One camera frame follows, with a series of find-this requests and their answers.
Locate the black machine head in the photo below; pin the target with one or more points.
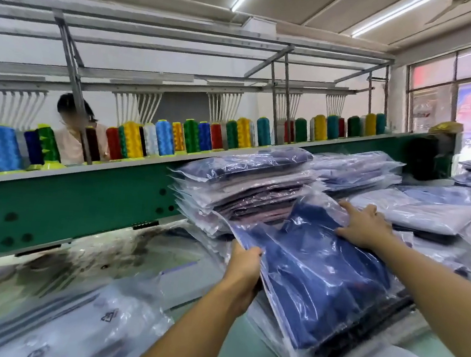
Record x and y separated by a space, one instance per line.
429 156

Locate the grey metal thread rack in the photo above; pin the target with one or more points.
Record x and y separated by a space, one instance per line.
69 73

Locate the ceiling fan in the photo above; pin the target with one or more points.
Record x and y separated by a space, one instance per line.
452 6

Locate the person's left hand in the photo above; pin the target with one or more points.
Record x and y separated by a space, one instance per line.
243 275

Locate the stack of bagged garments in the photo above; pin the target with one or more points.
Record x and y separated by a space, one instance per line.
243 181

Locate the green machine beam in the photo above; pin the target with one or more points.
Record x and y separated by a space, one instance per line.
63 203

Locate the stack of plastic bags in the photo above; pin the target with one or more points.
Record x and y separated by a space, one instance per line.
66 326

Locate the person's right forearm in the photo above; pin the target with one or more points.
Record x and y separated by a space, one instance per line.
442 301

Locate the person's left forearm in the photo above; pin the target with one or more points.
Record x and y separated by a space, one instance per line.
191 341

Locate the single clear plastic bag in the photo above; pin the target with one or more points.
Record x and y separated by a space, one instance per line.
300 209

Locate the person's right hand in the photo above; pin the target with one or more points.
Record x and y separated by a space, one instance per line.
365 227

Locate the row of coloured thread spools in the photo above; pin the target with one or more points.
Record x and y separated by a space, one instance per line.
181 136

